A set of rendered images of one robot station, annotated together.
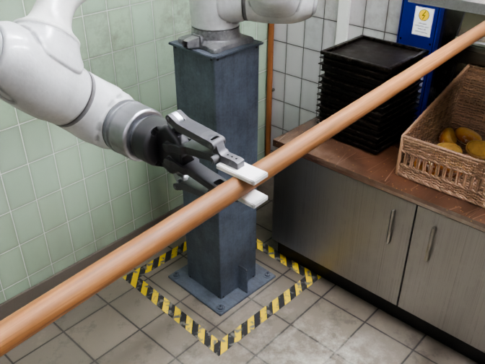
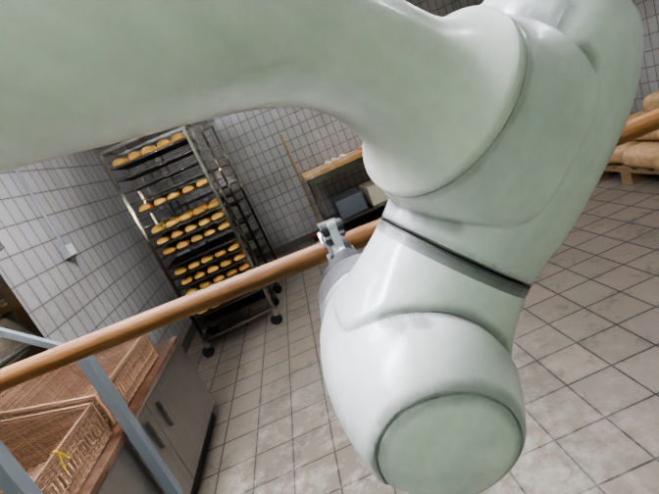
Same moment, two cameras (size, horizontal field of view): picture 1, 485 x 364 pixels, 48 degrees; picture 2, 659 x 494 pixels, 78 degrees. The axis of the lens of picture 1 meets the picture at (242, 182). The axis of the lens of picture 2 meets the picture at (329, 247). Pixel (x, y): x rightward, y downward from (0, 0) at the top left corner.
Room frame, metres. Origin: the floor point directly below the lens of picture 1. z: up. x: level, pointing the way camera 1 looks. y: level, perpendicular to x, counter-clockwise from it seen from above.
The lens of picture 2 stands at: (1.04, 0.41, 1.30)
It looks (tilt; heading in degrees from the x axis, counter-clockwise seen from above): 15 degrees down; 227
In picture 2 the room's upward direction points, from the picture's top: 24 degrees counter-clockwise
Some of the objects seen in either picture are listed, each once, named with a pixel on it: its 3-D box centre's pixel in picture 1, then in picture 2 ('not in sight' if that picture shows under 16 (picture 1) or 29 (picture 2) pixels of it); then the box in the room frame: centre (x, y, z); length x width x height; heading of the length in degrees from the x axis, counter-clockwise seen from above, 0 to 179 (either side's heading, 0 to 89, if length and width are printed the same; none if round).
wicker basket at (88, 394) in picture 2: not in sight; (77, 382); (0.78, -1.75, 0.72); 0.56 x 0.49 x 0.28; 46
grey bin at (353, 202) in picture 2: not in sight; (348, 203); (-2.79, -2.98, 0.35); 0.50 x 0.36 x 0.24; 47
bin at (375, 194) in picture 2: not in sight; (378, 189); (-3.10, -2.70, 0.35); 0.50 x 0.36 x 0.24; 49
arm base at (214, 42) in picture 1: (211, 34); not in sight; (1.73, 0.10, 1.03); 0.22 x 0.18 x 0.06; 135
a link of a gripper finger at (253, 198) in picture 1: (242, 193); not in sight; (0.65, 0.00, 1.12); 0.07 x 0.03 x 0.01; 48
